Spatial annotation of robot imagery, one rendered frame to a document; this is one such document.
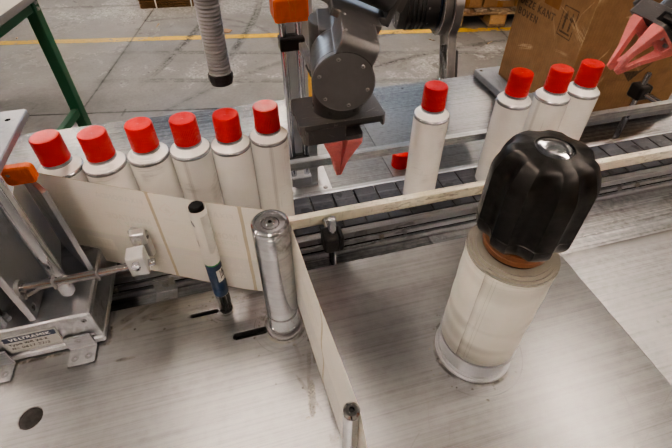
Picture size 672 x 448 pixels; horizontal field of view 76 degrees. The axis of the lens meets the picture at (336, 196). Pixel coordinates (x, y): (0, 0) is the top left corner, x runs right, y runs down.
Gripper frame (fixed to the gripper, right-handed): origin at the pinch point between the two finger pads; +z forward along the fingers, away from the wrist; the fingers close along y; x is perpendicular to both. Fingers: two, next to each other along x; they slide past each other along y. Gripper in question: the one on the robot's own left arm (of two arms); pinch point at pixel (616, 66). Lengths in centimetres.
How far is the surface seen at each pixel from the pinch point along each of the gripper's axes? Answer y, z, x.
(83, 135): 4, 48, -60
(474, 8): -275, -14, 171
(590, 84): 3.2, 5.0, -4.9
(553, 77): 2.6, 8.0, -11.0
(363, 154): -0.5, 34.8, -24.5
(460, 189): 6.8, 28.8, -11.0
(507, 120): 3.9, 16.5, -12.3
